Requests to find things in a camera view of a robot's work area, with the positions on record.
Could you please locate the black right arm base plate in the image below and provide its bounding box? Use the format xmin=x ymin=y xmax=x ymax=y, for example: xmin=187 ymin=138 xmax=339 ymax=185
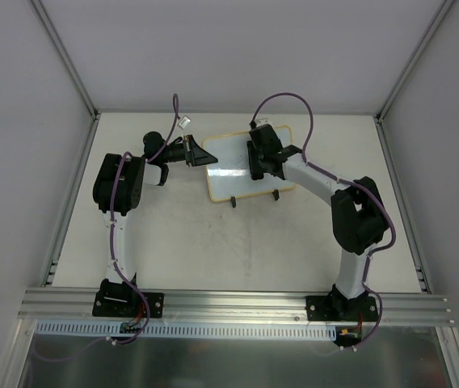
xmin=305 ymin=293 xmax=379 ymax=323

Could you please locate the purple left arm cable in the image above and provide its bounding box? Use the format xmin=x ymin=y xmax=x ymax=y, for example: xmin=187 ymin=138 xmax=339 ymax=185
xmin=31 ymin=92 xmax=182 ymax=361

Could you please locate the white slotted cable duct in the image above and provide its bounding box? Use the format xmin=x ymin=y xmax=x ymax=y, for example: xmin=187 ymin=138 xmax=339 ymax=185
xmin=35 ymin=320 xmax=337 ymax=341

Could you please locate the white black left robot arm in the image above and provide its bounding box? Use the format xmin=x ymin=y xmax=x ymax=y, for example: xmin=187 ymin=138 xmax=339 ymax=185
xmin=92 ymin=131 xmax=218 ymax=323

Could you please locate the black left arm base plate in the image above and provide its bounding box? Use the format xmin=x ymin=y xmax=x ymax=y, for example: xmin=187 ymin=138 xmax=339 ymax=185
xmin=92 ymin=292 xmax=165 ymax=318

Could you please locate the yellow framed whiteboard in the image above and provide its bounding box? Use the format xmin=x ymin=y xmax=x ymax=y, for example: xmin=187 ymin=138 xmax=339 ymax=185
xmin=202 ymin=132 xmax=295 ymax=205

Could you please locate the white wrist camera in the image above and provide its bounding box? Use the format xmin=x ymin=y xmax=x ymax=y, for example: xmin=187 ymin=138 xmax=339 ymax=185
xmin=177 ymin=116 xmax=191 ymax=129
xmin=250 ymin=118 xmax=272 ymax=128

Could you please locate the aluminium mounting rail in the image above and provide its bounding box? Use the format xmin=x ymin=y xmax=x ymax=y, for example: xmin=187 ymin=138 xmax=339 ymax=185
xmin=17 ymin=287 xmax=456 ymax=327

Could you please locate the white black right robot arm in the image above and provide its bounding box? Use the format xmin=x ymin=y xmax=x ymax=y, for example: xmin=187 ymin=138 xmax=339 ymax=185
xmin=247 ymin=122 xmax=392 ymax=322

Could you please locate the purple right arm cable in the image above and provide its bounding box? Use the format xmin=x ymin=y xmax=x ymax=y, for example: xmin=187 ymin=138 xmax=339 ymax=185
xmin=249 ymin=91 xmax=397 ymax=355

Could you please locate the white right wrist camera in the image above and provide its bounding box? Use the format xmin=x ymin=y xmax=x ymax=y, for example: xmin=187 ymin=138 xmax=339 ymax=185
xmin=250 ymin=118 xmax=272 ymax=128

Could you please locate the black whiteboard stand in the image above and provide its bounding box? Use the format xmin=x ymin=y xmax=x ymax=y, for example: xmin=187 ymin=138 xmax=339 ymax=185
xmin=229 ymin=189 xmax=280 ymax=209

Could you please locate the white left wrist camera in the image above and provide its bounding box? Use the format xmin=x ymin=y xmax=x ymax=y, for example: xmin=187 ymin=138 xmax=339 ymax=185
xmin=177 ymin=116 xmax=191 ymax=129

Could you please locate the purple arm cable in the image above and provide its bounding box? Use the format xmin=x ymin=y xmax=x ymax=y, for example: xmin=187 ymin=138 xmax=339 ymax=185
xmin=249 ymin=91 xmax=397 ymax=355
xmin=31 ymin=92 xmax=182 ymax=361

